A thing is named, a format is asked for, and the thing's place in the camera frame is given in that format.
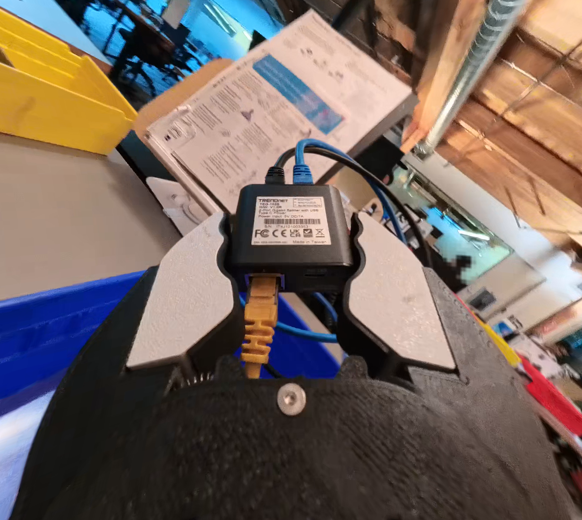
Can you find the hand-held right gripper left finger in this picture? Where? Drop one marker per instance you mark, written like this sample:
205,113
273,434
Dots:
191,292

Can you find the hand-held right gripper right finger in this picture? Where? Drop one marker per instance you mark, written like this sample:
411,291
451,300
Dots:
395,301

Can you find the black ethernet splitter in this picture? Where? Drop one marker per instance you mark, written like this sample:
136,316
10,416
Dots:
291,256

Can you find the blue plastic bin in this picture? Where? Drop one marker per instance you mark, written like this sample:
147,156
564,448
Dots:
68,338

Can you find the yellow plastic bin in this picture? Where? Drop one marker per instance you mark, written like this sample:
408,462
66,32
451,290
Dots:
59,106

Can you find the grey desk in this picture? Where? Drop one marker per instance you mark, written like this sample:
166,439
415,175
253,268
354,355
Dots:
68,210

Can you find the red plastic bin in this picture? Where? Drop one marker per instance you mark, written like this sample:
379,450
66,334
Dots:
550,392

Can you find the wooden document stand with sheet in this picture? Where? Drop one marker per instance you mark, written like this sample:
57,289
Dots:
273,119

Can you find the silver spiral air duct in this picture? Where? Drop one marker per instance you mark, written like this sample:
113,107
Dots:
495,28

